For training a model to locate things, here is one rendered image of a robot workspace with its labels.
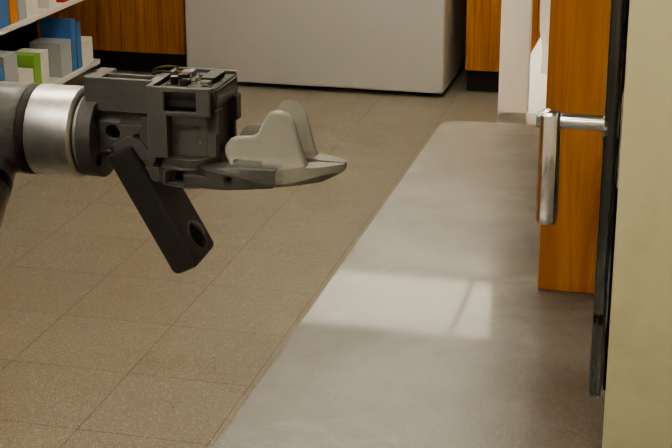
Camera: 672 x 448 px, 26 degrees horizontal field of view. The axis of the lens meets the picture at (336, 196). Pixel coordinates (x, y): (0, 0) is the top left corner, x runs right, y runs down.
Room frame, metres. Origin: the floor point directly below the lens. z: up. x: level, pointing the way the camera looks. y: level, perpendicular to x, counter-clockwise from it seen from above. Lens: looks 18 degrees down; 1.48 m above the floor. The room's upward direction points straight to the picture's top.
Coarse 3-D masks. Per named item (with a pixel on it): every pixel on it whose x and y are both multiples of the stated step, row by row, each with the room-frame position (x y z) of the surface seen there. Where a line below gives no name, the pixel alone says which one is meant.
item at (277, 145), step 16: (272, 112) 1.09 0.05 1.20; (272, 128) 1.09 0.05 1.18; (288, 128) 1.09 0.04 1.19; (240, 144) 1.09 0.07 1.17; (256, 144) 1.09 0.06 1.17; (272, 144) 1.09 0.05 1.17; (288, 144) 1.09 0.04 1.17; (240, 160) 1.10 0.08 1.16; (256, 160) 1.10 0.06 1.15; (272, 160) 1.09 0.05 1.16; (288, 160) 1.09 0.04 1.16; (304, 160) 1.09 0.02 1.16; (288, 176) 1.08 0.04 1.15; (304, 176) 1.08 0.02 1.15; (320, 176) 1.08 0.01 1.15
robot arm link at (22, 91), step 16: (0, 96) 1.14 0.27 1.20; (16, 96) 1.14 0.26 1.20; (0, 112) 1.13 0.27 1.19; (16, 112) 1.13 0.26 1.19; (0, 128) 1.13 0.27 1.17; (16, 128) 1.12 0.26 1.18; (0, 144) 1.13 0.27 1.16; (16, 144) 1.12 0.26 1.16; (0, 160) 1.12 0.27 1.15; (16, 160) 1.13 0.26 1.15
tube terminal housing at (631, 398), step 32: (640, 0) 0.99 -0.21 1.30; (640, 32) 0.99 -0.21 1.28; (640, 64) 0.99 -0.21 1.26; (640, 96) 0.99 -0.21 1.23; (640, 128) 0.99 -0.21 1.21; (640, 160) 0.99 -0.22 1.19; (640, 192) 0.99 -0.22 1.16; (640, 224) 0.99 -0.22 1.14; (640, 256) 0.99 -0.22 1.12; (640, 288) 0.99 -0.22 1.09; (640, 320) 0.99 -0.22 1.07; (608, 352) 0.99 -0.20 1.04; (640, 352) 0.99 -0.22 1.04; (608, 384) 0.99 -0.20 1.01; (640, 384) 0.99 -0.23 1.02; (608, 416) 0.99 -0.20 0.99; (640, 416) 0.99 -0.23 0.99
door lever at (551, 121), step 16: (544, 112) 1.05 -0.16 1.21; (560, 112) 1.05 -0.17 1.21; (544, 128) 1.05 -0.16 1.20; (560, 128) 1.05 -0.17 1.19; (576, 128) 1.05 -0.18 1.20; (592, 128) 1.04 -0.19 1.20; (544, 144) 1.05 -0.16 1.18; (560, 144) 1.05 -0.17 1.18; (544, 160) 1.05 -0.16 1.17; (544, 176) 1.05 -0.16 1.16; (544, 192) 1.05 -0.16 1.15; (544, 208) 1.05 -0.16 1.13; (544, 224) 1.05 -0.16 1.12
